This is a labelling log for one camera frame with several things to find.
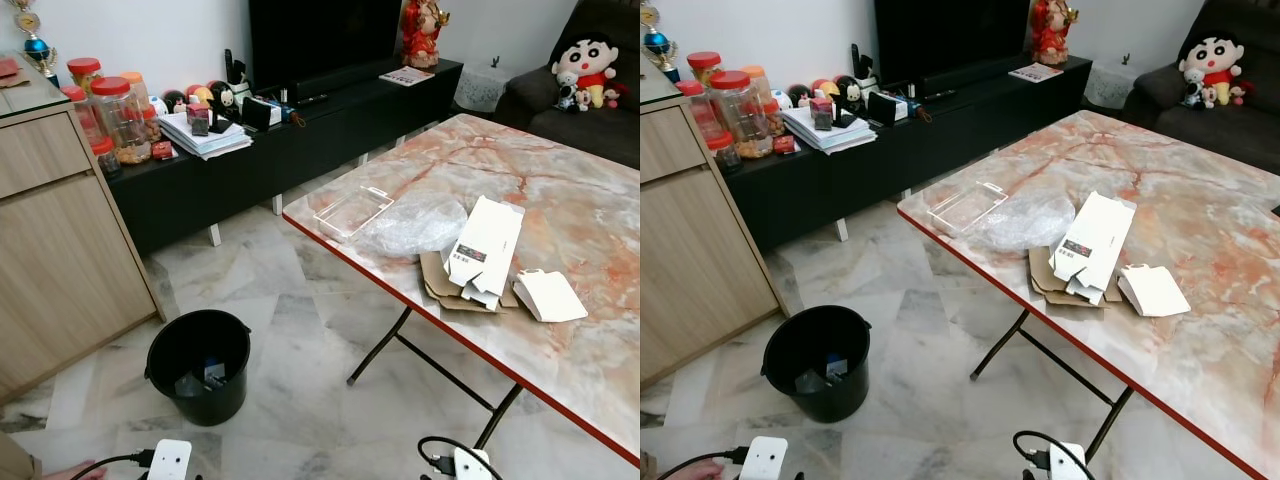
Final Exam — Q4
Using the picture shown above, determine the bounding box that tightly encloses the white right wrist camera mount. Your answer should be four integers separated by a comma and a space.
1048, 443, 1088, 480
452, 447, 493, 480

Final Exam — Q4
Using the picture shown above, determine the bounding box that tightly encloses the clear jar orange lid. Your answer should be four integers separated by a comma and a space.
120, 70, 151, 111
742, 65, 776, 106

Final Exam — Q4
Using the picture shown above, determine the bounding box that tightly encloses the clear plastic tray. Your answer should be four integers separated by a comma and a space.
926, 182, 1009, 237
313, 186, 395, 239

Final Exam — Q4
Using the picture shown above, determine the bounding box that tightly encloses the large clear jar red lid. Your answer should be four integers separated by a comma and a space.
708, 70, 776, 159
90, 77, 153, 166

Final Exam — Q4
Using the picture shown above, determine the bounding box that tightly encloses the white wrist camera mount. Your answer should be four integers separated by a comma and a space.
452, 447, 493, 480
740, 436, 789, 480
1048, 443, 1088, 480
147, 439, 193, 480

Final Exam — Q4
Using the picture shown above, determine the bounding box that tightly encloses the white lace covered side table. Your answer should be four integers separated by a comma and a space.
1085, 55, 1146, 109
455, 60, 516, 113

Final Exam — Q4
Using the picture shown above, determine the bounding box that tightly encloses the red gold deity figurine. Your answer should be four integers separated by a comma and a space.
1030, 0, 1079, 66
400, 0, 451, 69

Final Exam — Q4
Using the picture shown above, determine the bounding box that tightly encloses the gold blue trophy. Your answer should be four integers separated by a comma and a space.
10, 0, 58, 86
640, 0, 681, 76

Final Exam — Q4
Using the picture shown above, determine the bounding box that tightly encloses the black soundbar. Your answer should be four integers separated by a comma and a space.
915, 62, 1031, 101
288, 65, 403, 107

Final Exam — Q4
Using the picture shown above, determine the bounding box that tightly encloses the clear crumpled plastic bag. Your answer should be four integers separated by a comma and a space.
352, 192, 469, 258
975, 190, 1078, 253

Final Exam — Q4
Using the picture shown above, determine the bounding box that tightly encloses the small white cardboard box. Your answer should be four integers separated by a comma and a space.
512, 268, 589, 324
1117, 263, 1193, 318

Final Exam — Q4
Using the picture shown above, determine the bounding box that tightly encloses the white paper stack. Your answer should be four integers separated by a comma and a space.
157, 110, 254, 161
780, 105, 879, 154

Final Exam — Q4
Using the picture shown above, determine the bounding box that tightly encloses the dark grey fabric sofa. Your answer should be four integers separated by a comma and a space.
497, 0, 641, 169
1125, 0, 1280, 176

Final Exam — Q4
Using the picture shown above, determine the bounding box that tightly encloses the small clear jar red lid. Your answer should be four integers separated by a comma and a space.
707, 132, 743, 173
92, 137, 123, 179

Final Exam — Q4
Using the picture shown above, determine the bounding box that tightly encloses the brown cardboard piece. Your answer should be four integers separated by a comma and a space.
1028, 245, 1123, 308
418, 250, 521, 313

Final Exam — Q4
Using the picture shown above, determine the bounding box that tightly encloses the cartoon boy plush red shirt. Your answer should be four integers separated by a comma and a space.
551, 33, 619, 109
1178, 32, 1246, 106

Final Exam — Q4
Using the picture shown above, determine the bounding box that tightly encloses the light wooden cabinet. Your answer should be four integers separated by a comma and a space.
640, 65, 791, 386
0, 60, 166, 401

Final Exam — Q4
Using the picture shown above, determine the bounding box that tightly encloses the black flat television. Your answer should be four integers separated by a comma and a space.
875, 0, 1031, 91
248, 0, 403, 96

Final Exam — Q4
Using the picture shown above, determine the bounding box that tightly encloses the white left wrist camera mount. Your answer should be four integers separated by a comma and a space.
740, 436, 789, 480
147, 439, 193, 480

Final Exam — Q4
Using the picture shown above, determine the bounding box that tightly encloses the black metal table leg frame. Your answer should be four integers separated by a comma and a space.
970, 308, 1136, 463
347, 305, 526, 451

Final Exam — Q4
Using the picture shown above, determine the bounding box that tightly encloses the long white cardboard box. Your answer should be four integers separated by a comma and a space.
1048, 191, 1136, 306
443, 195, 526, 311

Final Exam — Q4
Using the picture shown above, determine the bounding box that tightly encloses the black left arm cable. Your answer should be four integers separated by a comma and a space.
70, 450, 151, 480
660, 447, 746, 480

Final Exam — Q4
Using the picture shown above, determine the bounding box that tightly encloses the black television console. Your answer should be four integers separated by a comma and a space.
105, 58, 464, 256
735, 55, 1093, 251

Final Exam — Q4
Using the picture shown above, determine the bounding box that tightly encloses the black plastic rubbish bin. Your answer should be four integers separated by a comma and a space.
761, 305, 872, 424
145, 309, 252, 428

